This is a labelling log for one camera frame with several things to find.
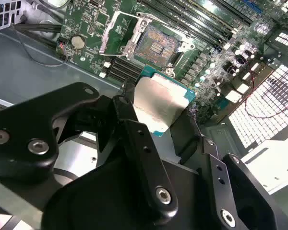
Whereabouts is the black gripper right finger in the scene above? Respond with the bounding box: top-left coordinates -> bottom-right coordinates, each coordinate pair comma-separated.
189,109 -> 278,230

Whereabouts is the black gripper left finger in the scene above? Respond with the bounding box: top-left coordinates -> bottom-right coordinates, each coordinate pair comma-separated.
0,82 -> 179,218

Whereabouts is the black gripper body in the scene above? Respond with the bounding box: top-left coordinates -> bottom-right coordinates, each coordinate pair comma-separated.
41,155 -> 221,230

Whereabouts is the silver CPU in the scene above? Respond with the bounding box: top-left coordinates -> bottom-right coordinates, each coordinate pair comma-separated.
133,64 -> 197,138

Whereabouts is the metal socket cover frame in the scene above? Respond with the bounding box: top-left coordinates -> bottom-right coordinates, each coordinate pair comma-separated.
98,10 -> 151,60

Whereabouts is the metal wire locking lever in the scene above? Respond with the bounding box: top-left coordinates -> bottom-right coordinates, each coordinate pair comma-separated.
136,11 -> 192,36

